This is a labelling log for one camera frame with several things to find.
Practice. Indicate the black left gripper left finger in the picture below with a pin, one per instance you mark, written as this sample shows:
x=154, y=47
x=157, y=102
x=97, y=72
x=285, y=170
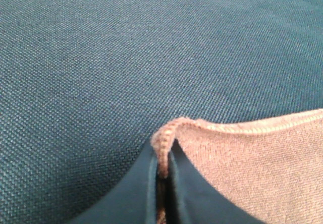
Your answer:
x=132, y=200

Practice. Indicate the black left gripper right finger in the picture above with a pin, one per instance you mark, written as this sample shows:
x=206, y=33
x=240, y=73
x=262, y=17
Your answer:
x=191, y=199

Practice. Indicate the brown microfibre towel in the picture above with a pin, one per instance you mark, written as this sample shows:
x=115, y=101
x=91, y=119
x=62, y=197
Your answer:
x=271, y=168

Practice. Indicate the black table cloth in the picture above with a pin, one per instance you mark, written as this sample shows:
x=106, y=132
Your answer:
x=84, y=83

